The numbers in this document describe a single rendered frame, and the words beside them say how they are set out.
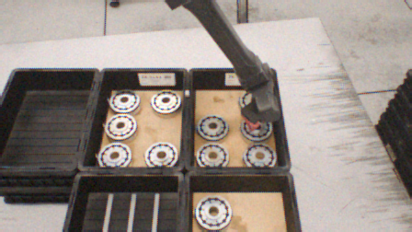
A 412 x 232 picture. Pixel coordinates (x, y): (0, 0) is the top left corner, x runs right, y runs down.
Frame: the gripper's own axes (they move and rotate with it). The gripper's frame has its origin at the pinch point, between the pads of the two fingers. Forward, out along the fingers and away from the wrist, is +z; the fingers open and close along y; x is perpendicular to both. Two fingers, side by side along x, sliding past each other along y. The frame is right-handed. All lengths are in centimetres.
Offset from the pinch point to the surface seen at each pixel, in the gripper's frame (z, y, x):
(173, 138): 3.9, -22.5, 15.2
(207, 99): 3.9, -3.4, 20.9
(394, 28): 88, 194, 40
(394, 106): 49, 91, -13
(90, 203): 4, -55, 12
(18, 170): -6, -65, 28
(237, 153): 4.0, -10.0, -2.3
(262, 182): -1.8, -13.8, -16.5
